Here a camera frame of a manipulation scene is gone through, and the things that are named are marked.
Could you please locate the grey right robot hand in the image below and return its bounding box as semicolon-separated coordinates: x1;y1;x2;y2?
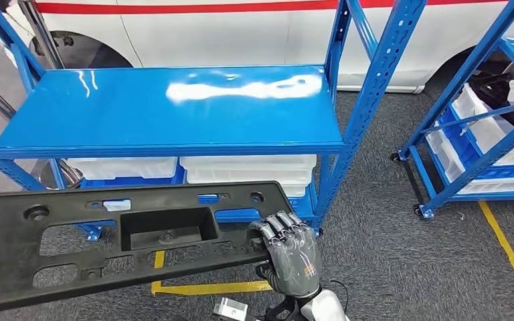
248;210;323;298

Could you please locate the black plastic plate bracket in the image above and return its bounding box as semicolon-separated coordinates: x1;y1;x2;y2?
0;181;296;316

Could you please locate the white car with red stripe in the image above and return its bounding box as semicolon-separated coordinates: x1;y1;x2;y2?
6;0;514;95

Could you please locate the black parts pile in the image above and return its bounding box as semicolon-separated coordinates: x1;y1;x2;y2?
467;73;514;145

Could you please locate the chrome stanchion post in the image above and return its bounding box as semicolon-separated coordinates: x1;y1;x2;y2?
17;0;85;191

